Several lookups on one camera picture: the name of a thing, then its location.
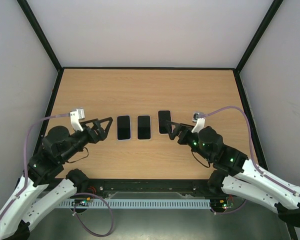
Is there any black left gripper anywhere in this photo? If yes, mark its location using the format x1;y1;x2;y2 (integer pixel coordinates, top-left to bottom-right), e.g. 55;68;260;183
59;117;113;163

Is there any blue-edged black phone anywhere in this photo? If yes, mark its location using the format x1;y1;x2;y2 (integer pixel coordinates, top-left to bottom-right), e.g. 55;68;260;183
157;110;172;134

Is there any lilac phone case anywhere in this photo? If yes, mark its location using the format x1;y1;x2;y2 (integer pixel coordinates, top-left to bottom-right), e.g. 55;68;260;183
116;114;133;142

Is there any beige phone case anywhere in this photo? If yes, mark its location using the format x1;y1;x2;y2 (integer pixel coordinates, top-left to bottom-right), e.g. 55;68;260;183
136;114;152;141

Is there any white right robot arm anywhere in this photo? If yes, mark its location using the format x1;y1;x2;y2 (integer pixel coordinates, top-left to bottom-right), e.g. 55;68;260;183
165;118;300;228

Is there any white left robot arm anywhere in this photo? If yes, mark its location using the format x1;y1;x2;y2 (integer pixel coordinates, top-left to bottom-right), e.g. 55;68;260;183
0;117;113;240

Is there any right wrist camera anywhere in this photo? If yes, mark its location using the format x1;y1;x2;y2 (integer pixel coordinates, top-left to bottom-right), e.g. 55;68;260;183
191;111;206;133

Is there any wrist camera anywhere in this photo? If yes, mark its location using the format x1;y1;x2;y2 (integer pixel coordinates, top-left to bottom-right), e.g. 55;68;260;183
191;111;206;133
69;107;85;132

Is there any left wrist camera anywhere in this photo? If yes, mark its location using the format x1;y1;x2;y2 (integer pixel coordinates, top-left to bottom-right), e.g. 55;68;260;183
69;107;85;132

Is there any black front frame rail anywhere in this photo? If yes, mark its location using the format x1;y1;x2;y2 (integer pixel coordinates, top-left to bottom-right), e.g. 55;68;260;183
77;178;228;199

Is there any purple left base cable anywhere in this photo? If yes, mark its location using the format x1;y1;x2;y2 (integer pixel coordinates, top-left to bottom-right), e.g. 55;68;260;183
71;192;115;237

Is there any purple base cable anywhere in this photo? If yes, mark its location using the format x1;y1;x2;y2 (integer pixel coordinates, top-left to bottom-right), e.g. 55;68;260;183
71;192;115;237
210;196;247;216

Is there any white slotted cable duct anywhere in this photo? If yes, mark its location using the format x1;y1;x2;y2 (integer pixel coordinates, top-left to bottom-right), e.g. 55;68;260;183
57;199;211;210

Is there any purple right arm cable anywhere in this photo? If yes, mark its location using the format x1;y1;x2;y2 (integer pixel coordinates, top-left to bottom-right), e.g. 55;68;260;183
204;106;300;205

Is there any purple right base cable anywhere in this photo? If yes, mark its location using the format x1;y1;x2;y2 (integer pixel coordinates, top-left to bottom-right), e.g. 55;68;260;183
210;196;247;216

